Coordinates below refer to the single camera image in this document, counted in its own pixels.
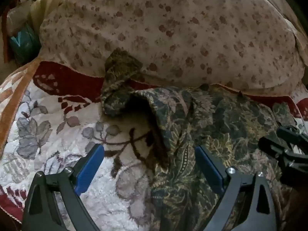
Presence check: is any teal bag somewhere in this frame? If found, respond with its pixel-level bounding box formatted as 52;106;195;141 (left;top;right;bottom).
9;23;41;65

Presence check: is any pink floral pillow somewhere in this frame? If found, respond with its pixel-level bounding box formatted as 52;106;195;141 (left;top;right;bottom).
40;0;305;95

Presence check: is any dark paisley patterned garment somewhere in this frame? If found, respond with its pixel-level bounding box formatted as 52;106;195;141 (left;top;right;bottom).
102;49;295;230

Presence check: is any white red floral blanket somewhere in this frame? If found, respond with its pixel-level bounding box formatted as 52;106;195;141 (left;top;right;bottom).
1;61;307;230

